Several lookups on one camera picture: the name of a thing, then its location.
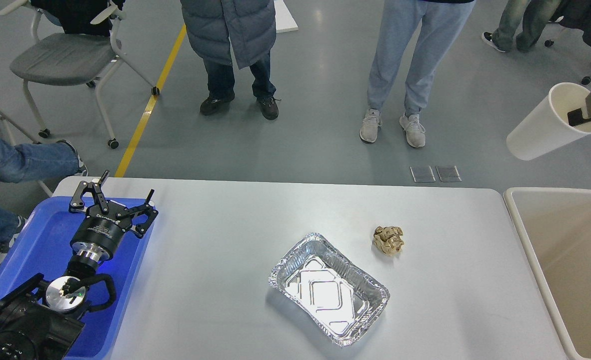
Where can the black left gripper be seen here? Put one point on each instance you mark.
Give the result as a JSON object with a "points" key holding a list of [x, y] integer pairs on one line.
{"points": [[101, 226]]}

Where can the white paper cup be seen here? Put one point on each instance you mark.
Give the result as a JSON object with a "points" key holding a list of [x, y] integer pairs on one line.
{"points": [[546, 127]]}

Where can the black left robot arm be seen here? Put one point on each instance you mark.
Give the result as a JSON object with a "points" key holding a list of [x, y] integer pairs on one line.
{"points": [[65, 285]]}

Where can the blue plastic tray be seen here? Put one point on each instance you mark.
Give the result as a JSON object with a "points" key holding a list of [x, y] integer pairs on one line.
{"points": [[44, 247]]}

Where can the person in blue jeans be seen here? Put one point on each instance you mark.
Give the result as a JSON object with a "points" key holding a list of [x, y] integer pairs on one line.
{"points": [[28, 163]]}

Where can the person in green trousers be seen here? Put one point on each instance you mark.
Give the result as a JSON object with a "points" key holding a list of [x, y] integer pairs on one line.
{"points": [[522, 21]]}

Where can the beige plastic bin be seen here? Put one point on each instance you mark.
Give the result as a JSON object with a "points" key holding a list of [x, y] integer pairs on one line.
{"points": [[554, 225]]}

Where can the grey office chair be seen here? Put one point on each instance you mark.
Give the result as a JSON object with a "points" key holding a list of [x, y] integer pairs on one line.
{"points": [[75, 42]]}

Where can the right floor plate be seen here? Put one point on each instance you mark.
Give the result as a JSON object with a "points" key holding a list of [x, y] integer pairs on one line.
{"points": [[448, 174]]}

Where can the floor plate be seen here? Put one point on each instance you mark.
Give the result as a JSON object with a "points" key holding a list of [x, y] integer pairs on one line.
{"points": [[448, 174], [422, 174]]}

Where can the person in grey sweatpants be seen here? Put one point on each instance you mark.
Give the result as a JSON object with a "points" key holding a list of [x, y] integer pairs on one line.
{"points": [[439, 23]]}

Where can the left floor plate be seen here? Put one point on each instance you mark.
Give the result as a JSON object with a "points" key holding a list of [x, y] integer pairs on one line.
{"points": [[422, 174]]}

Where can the person in grey puffer coat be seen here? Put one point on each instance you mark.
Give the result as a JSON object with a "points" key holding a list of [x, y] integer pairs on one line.
{"points": [[225, 33]]}

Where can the aluminium foil tray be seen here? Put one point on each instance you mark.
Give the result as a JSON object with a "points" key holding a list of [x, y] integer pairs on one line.
{"points": [[343, 300]]}

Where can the crumpled brown paper ball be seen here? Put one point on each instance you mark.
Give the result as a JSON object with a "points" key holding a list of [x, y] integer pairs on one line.
{"points": [[389, 239]]}

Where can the white board on floor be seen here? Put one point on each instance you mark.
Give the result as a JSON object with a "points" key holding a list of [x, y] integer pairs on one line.
{"points": [[283, 18]]}

